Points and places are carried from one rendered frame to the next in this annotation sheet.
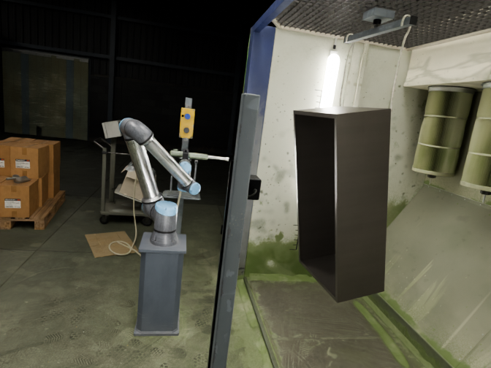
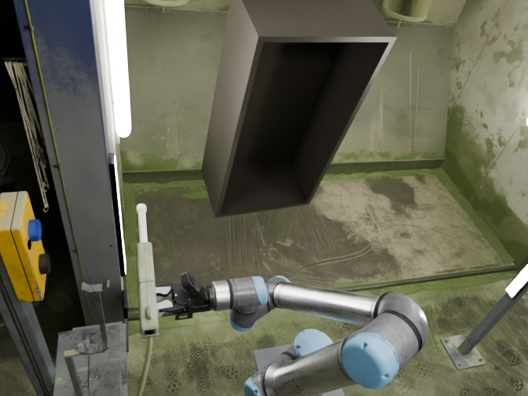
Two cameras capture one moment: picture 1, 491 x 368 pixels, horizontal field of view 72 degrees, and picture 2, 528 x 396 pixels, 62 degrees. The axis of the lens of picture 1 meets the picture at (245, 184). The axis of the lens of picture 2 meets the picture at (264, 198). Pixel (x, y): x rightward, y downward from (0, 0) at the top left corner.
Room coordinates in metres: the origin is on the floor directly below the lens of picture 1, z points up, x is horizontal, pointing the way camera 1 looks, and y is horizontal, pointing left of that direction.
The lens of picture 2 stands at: (2.64, 1.27, 2.28)
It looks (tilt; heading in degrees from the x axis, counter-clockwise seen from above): 42 degrees down; 259
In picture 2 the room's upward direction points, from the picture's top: 12 degrees clockwise
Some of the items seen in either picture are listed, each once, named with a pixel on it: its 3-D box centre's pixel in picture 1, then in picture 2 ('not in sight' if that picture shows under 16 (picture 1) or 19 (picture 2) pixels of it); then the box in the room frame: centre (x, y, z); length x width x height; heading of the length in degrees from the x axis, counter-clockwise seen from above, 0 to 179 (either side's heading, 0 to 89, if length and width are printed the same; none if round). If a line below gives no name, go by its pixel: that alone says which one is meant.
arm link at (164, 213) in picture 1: (165, 215); (309, 358); (2.22, 0.52, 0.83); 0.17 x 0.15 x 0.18; 38
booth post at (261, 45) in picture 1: (246, 161); (85, 179); (3.07, 0.02, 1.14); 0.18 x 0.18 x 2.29; 12
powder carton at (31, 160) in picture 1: (31, 160); not in sight; (4.06, 2.64, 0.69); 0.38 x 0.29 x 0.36; 13
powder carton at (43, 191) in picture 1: (31, 188); not in sight; (4.07, 2.65, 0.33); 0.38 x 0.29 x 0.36; 21
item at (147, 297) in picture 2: (199, 165); (145, 277); (2.80, 0.41, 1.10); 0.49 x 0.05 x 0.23; 101
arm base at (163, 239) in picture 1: (164, 234); not in sight; (2.21, 0.51, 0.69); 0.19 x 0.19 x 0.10
